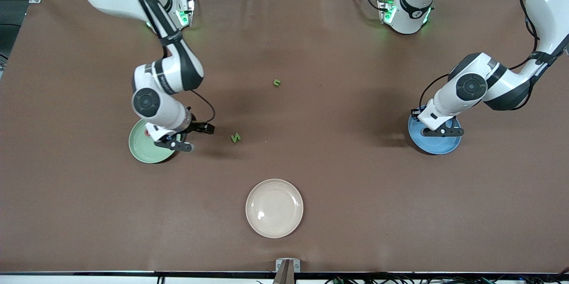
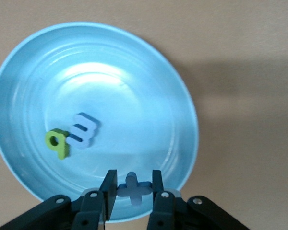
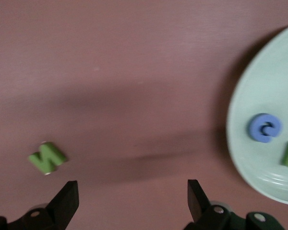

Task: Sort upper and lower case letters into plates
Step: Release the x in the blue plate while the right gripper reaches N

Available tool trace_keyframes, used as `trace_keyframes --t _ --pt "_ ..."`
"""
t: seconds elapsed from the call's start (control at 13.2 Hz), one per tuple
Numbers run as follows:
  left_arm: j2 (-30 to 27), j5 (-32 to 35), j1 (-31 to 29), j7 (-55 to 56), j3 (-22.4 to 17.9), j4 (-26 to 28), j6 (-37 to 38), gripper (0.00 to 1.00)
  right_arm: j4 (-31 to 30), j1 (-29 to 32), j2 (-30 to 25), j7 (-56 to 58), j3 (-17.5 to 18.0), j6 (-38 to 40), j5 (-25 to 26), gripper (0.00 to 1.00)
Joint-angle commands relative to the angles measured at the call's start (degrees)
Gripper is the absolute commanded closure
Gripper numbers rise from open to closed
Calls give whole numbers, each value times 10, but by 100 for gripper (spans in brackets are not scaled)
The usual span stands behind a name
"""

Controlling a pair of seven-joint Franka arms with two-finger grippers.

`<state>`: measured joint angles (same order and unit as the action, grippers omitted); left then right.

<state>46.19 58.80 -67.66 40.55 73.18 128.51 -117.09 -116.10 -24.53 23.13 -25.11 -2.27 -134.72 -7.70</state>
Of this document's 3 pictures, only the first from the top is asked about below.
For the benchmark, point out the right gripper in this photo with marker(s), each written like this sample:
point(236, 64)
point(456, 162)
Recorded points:
point(196, 126)

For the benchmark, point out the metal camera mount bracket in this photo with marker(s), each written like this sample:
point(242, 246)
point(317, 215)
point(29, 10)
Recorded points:
point(286, 275)

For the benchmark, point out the brown table cover sheet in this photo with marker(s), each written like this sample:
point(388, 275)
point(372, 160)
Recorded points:
point(355, 186)

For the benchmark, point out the green wooden letter N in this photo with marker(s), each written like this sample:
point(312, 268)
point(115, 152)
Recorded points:
point(236, 138)

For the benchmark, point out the blue round plate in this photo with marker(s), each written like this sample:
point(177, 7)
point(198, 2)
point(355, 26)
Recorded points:
point(440, 146)

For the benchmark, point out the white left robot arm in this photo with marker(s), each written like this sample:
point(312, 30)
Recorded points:
point(551, 4)

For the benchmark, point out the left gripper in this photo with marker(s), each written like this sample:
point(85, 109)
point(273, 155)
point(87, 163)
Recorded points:
point(414, 113)

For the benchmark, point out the beige round plate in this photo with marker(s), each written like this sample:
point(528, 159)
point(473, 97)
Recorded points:
point(274, 208)

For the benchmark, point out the green round plate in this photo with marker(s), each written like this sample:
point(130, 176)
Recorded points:
point(146, 153)

